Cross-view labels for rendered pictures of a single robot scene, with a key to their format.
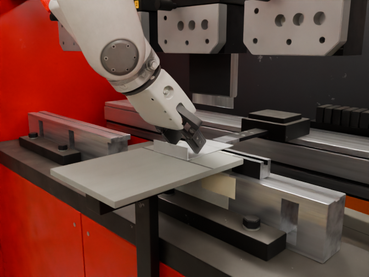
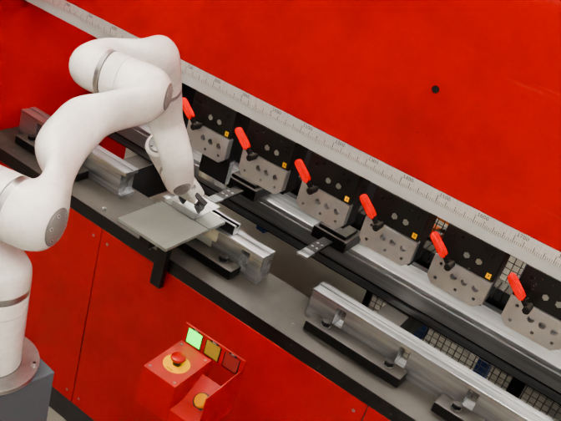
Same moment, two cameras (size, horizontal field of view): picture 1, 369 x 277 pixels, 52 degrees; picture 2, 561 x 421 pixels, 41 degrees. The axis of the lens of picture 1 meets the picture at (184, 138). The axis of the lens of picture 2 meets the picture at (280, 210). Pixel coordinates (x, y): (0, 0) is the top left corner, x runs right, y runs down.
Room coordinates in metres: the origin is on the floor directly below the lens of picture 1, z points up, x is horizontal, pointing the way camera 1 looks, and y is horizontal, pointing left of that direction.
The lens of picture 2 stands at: (-1.23, 0.40, 2.08)
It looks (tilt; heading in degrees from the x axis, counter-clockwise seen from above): 27 degrees down; 341
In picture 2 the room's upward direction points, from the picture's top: 17 degrees clockwise
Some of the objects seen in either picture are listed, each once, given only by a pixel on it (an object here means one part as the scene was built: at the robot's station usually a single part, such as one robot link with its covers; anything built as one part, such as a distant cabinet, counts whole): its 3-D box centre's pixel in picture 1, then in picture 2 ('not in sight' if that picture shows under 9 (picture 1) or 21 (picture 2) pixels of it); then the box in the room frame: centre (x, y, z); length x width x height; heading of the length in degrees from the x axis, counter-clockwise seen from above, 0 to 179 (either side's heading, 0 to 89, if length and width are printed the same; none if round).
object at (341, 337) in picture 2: not in sight; (354, 349); (0.22, -0.43, 0.89); 0.30 x 0.05 x 0.03; 44
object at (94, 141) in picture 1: (72, 137); (76, 150); (1.09, 0.33, 0.92); 0.50 x 0.06 x 0.10; 44
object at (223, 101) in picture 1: (212, 79); (215, 169); (0.69, -0.05, 1.13); 0.10 x 0.02 x 0.10; 44
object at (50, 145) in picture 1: (47, 148); (51, 156); (1.08, 0.41, 0.89); 0.30 x 0.05 x 0.03; 44
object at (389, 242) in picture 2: not in sight; (398, 223); (0.28, -0.45, 1.26); 0.15 x 0.09 x 0.17; 44
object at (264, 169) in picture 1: (220, 156); (210, 214); (0.68, -0.07, 0.98); 0.20 x 0.03 x 0.03; 44
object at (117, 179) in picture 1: (150, 166); (173, 220); (0.59, 0.06, 1.00); 0.26 x 0.18 x 0.01; 134
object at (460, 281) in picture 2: not in sight; (469, 261); (0.14, -0.59, 1.26); 0.15 x 0.09 x 0.17; 44
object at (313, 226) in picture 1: (232, 192); (214, 235); (0.65, -0.09, 0.92); 0.39 x 0.06 x 0.10; 44
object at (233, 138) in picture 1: (256, 128); (236, 188); (0.82, -0.16, 1.01); 0.26 x 0.12 x 0.05; 134
